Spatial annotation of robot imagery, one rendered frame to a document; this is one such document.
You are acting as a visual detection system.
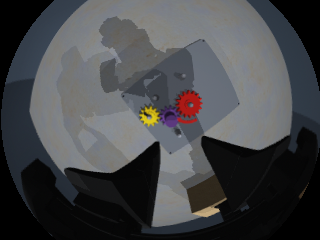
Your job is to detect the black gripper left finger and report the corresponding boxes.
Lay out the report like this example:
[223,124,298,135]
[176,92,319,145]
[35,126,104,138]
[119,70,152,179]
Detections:
[64,141,160,228]

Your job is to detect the red gear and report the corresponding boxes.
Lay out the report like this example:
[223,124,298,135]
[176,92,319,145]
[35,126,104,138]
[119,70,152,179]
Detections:
[175,91,203,119]

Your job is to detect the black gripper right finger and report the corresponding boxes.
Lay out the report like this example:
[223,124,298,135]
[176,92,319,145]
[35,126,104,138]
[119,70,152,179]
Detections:
[201,136,291,213]

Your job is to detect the yellow gear with black stripe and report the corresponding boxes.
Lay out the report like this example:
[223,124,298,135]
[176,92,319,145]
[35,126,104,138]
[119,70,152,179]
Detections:
[140,105,160,125]

